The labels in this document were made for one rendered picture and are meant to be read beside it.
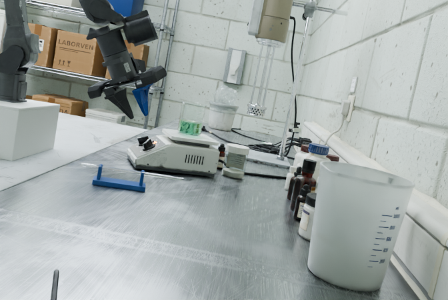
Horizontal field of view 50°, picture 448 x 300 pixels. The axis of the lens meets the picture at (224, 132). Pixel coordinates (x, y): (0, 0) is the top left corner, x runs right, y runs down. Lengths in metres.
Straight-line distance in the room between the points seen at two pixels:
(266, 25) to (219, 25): 2.11
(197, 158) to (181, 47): 2.59
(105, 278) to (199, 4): 3.24
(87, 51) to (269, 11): 2.09
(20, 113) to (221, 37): 2.74
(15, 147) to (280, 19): 0.90
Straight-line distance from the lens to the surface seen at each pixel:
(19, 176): 0.94
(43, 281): 0.55
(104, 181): 0.94
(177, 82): 3.68
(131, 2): 3.45
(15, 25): 1.14
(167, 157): 1.12
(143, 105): 1.11
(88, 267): 0.59
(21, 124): 1.05
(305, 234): 0.84
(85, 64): 3.48
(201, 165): 1.15
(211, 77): 3.64
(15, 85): 1.13
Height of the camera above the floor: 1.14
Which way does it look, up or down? 6 degrees down
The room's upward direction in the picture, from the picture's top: 11 degrees clockwise
